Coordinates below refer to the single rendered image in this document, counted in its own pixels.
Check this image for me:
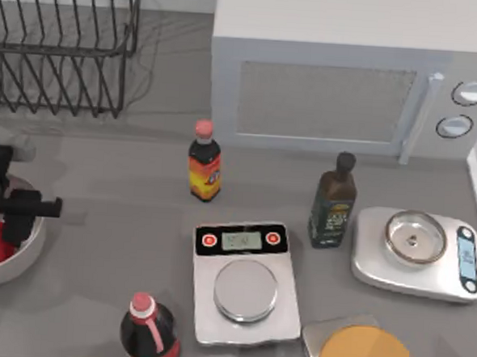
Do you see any large dark red-label bottle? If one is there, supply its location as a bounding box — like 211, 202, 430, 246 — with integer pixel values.
117, 290, 185, 357

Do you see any pale microwave door handle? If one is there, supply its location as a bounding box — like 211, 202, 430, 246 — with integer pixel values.
398, 69, 445, 168

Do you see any silver scale with yellow plate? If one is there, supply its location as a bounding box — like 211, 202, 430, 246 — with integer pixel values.
300, 309, 424, 357

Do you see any pale microwave oven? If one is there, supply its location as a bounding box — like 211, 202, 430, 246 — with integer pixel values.
205, 0, 477, 170

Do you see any microwave oven door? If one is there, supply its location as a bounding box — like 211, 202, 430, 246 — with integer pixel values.
207, 39, 430, 159

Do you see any small dark orange-label bottle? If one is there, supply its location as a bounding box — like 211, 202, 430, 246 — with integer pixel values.
184, 118, 226, 205

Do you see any dark wire dish rack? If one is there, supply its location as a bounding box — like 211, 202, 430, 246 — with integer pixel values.
0, 0, 144, 121

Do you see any white bowl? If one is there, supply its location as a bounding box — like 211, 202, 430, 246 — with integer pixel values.
0, 174, 50, 291

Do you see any silver scale with black panel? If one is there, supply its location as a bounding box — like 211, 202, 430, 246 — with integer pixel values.
187, 217, 310, 352

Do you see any dark green oil bottle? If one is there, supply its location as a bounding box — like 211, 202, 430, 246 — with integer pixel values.
306, 149, 361, 252

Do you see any silver scale with blue display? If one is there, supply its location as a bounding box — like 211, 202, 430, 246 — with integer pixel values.
347, 205, 477, 305

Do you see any larger white microwave knob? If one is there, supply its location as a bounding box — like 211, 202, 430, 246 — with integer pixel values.
450, 77, 477, 108

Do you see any smaller white microwave knob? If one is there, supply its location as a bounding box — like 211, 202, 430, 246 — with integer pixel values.
435, 113, 475, 141

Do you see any clear glass bowl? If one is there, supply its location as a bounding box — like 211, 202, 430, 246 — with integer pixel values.
382, 208, 450, 267

